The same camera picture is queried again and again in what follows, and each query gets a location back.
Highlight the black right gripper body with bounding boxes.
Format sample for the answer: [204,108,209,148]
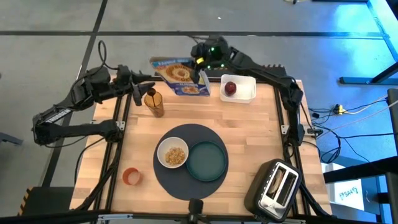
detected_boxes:
[191,36,231,70]

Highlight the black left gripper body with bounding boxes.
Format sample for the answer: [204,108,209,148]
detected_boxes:
[115,65,139,94]

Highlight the Honey Bunches cereal box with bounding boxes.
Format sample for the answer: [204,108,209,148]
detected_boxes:
[149,56,211,96]

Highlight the red apple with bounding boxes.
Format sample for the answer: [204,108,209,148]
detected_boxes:
[224,81,238,96]

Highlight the orange plastic cup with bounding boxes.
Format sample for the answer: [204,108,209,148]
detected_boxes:
[122,167,142,186]

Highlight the amber plastic cup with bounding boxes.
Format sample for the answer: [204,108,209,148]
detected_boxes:
[144,88,165,118]

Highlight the white plastic bin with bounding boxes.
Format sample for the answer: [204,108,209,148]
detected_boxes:
[220,73,257,104]

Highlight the white ribbed bowl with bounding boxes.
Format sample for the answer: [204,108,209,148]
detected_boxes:
[157,136,190,169]

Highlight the cereal flakes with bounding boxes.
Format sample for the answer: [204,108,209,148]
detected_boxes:
[164,146,186,166]

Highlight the teal plate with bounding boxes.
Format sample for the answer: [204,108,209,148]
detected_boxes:
[185,141,228,182]

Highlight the dark round woven placemat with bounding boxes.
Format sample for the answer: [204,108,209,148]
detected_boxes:
[152,123,229,201]

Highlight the bread slice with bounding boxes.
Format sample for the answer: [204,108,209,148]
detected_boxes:
[267,169,284,196]

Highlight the black silver toaster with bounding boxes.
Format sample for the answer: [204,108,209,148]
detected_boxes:
[244,158,303,223]

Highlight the black crate with orange stripes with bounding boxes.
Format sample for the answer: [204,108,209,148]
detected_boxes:
[17,185,75,216]

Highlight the white labelled box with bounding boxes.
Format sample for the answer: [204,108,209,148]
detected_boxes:
[334,179,365,212]

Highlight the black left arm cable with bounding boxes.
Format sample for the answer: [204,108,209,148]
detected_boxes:
[98,39,121,72]

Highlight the black table-level camera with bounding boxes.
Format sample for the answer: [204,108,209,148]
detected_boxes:
[187,198,205,224]

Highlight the black floor cable bundle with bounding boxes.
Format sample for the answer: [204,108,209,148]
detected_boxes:
[307,93,398,164]

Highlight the black aluminium table frame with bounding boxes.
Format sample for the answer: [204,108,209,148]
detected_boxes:
[0,79,343,224]

